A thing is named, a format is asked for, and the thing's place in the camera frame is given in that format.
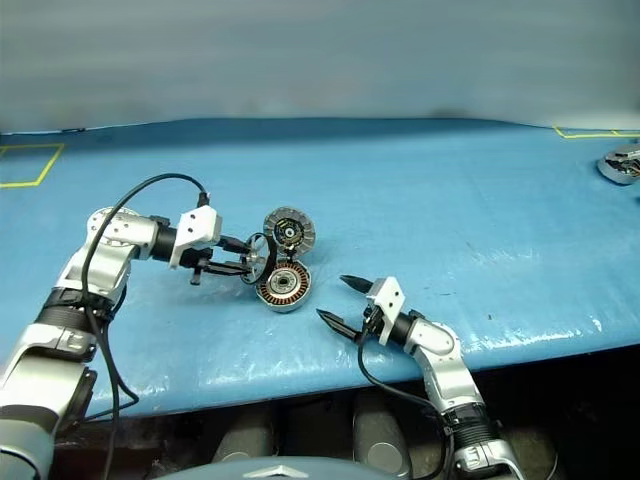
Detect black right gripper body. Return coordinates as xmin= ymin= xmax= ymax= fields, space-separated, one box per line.
xmin=356 ymin=305 xmax=384 ymax=344

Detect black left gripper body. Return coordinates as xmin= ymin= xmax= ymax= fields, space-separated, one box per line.
xmin=178 ymin=235 xmax=227 ymax=287

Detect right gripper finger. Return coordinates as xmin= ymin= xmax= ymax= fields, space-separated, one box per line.
xmin=339 ymin=274 xmax=373 ymax=297
xmin=315 ymin=308 xmax=363 ymax=343

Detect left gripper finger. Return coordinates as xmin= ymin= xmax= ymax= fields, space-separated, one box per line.
xmin=221 ymin=235 xmax=254 ymax=254
xmin=204 ymin=260 xmax=251 ymax=277

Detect black rotor wheel silver spokes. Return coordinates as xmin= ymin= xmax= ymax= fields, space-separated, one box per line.
xmin=239 ymin=232 xmax=277 ymax=288

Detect grey motor rotor disc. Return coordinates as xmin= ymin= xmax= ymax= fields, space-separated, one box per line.
xmin=262 ymin=206 xmax=317 ymax=257

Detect motor stator with copper windings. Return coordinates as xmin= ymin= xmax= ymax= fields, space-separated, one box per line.
xmin=255 ymin=262 xmax=312 ymax=314

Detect silver metal object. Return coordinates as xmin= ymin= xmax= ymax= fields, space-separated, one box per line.
xmin=597 ymin=144 xmax=640 ymax=188

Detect blue plastic table cover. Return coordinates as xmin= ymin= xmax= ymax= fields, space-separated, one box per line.
xmin=0 ymin=117 xmax=640 ymax=420

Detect dark grey rounded shape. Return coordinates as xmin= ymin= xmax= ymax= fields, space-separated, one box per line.
xmin=212 ymin=413 xmax=274 ymax=464
xmin=352 ymin=399 xmax=412 ymax=476

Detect blue-grey robot torso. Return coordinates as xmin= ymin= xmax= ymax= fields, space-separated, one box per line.
xmin=154 ymin=455 xmax=406 ymax=480

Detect yellow tape outline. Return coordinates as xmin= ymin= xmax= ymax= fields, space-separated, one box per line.
xmin=553 ymin=125 xmax=640 ymax=139
xmin=0 ymin=142 xmax=66 ymax=189

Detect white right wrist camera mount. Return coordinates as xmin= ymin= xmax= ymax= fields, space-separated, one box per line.
xmin=365 ymin=276 xmax=408 ymax=348

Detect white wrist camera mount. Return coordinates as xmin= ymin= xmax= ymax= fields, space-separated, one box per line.
xmin=365 ymin=276 xmax=408 ymax=348
xmin=168 ymin=206 xmax=223 ymax=271

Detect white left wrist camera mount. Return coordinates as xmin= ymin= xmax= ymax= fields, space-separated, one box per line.
xmin=168 ymin=206 xmax=223 ymax=271

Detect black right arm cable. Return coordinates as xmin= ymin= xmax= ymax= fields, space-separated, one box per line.
xmin=357 ymin=319 xmax=457 ymax=480

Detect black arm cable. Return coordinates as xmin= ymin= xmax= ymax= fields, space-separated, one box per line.
xmin=357 ymin=319 xmax=457 ymax=480
xmin=79 ymin=172 xmax=212 ymax=480

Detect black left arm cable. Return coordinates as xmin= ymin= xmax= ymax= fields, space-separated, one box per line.
xmin=79 ymin=172 xmax=212 ymax=480

